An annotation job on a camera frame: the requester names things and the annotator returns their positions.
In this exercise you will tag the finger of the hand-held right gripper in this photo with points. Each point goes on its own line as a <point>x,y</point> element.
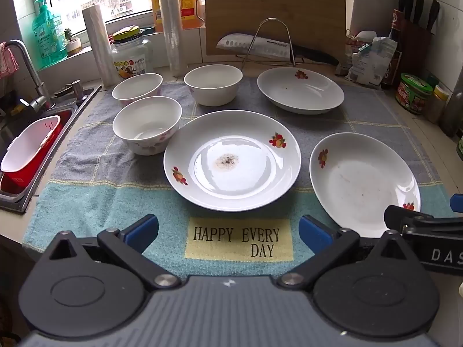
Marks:
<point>396,216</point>
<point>458,205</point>

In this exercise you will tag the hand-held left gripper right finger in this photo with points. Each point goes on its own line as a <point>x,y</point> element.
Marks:
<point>314,235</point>

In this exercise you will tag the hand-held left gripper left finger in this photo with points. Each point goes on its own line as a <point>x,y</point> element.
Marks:
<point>143,230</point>

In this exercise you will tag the white plate fruit print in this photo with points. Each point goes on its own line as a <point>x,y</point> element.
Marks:
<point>361,188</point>
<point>300,95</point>
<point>253,180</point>

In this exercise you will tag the white bowl pink flowers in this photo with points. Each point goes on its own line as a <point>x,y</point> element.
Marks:
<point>213,90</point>
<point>144,123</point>
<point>137,86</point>

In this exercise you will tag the grey blue checked dish towel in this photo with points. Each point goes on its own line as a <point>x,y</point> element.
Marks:
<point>108,195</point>

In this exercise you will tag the dark grey container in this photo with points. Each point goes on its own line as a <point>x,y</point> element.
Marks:
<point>454,115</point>

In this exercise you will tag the yellow lid spice jar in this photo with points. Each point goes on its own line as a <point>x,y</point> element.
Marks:
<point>436,108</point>

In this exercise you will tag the red plastic basin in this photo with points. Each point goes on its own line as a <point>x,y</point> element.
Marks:
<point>21,181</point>

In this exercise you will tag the stainless steel sink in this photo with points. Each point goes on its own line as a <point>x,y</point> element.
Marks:
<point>12,202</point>

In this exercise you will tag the dark soy sauce bottle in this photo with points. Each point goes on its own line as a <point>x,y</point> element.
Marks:
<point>394,67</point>

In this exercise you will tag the white blue printed bag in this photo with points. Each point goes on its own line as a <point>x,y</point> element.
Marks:
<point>369,61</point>

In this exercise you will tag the metal drain strainer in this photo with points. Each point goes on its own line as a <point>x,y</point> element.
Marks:
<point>63,90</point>

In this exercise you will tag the dark wooden knife block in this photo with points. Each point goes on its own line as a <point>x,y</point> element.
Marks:
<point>416,43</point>

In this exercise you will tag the glass jar yellow-green lid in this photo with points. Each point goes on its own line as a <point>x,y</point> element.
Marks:
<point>132,58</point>

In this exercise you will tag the metal faucet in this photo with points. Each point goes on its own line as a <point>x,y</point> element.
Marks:
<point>32,68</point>

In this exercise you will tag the small potted succulent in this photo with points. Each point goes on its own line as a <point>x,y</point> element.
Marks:
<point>74,46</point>

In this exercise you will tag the clear cling film roll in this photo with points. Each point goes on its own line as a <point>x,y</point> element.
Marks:
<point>173,25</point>

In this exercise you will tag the green dish soap bottle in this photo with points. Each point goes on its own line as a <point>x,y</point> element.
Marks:
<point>47,39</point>

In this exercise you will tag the pink cloth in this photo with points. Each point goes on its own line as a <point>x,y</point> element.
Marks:
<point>7,61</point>

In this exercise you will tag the orange cooking oil bottle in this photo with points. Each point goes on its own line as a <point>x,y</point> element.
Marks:
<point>190,7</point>

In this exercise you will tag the bamboo cutting board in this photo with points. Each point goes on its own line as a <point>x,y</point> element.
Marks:
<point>275,0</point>

